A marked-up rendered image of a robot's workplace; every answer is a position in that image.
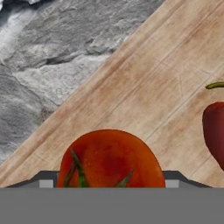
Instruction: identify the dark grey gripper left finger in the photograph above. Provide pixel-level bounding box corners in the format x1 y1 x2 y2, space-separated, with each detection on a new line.
4 170 60 189

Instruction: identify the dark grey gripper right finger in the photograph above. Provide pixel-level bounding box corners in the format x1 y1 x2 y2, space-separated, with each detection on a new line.
162 170 214 189

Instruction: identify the red tomato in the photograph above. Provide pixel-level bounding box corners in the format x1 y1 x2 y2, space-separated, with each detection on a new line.
56 129 166 189

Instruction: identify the red bell pepper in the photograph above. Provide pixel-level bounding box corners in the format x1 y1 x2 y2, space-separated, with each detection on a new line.
201 81 224 172

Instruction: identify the wooden cutting board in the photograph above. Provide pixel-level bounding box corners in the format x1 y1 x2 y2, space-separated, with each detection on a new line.
0 0 224 189

